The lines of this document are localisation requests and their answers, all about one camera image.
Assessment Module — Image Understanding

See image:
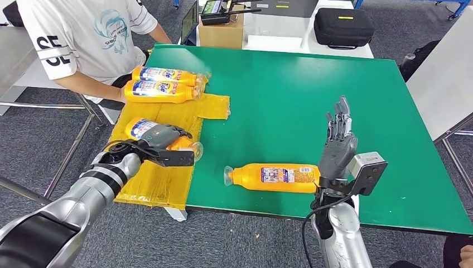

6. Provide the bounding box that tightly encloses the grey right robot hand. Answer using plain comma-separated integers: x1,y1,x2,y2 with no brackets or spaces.
317,95,359,180

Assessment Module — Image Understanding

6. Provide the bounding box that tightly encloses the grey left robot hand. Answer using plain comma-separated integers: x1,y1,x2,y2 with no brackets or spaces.
139,123,194,149

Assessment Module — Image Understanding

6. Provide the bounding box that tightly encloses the orange detergent bottle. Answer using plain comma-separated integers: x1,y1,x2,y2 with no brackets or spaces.
124,117,205,161
132,66,206,88
123,79,203,104
223,163,321,194

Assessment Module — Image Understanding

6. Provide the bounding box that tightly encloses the yellow tape mat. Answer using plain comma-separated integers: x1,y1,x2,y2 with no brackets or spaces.
110,74,230,211

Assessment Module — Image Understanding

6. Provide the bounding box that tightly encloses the green table board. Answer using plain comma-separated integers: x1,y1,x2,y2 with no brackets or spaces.
138,44,473,236

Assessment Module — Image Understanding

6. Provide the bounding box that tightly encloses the person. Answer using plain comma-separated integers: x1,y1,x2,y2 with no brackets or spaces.
16,0,172,104

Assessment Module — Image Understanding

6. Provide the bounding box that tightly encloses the white table foot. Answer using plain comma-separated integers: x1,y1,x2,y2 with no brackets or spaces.
164,207,189,223

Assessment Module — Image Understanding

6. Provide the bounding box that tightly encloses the black tablet screen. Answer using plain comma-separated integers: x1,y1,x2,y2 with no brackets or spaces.
180,1,200,47

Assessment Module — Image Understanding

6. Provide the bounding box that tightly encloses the cardboard box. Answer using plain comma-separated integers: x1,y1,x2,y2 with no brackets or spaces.
197,5,245,51

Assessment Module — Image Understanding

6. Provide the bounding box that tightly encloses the grey metal table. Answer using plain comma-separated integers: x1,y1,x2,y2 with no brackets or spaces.
0,27,106,204
404,5,473,200

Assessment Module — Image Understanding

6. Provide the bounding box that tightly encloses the white table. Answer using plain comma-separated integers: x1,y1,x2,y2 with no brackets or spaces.
177,0,374,60

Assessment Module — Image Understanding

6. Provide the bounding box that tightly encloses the black remote controller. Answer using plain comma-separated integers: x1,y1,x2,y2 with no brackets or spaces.
200,0,263,27

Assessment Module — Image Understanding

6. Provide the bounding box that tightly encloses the black carrying case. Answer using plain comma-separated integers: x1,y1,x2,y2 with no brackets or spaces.
313,8,375,51
3,0,25,27

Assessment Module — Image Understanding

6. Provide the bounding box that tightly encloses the black bag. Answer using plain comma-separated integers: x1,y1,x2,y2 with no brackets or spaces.
398,40,441,83

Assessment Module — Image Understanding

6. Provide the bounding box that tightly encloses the white flat box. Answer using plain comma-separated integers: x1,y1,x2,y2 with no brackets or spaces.
245,35,304,53

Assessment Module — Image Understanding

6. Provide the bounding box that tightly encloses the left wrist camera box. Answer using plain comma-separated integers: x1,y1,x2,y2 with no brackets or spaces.
146,147,195,168

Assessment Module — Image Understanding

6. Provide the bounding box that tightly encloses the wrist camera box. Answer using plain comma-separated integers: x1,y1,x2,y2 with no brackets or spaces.
146,147,195,168
345,151,389,197

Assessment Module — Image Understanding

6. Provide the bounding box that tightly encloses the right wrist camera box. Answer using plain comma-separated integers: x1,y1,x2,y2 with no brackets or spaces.
345,151,389,197

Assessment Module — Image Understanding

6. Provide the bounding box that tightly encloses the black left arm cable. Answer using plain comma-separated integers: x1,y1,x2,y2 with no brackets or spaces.
103,140,148,154

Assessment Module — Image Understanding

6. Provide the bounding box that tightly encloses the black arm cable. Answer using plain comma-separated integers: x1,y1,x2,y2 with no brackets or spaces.
103,140,148,154
301,196,355,268

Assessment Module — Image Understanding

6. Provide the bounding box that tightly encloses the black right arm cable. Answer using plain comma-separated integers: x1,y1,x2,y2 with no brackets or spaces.
301,196,355,268

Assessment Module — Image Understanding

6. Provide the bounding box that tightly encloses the blue metal frame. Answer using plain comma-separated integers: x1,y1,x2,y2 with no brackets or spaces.
353,0,473,21

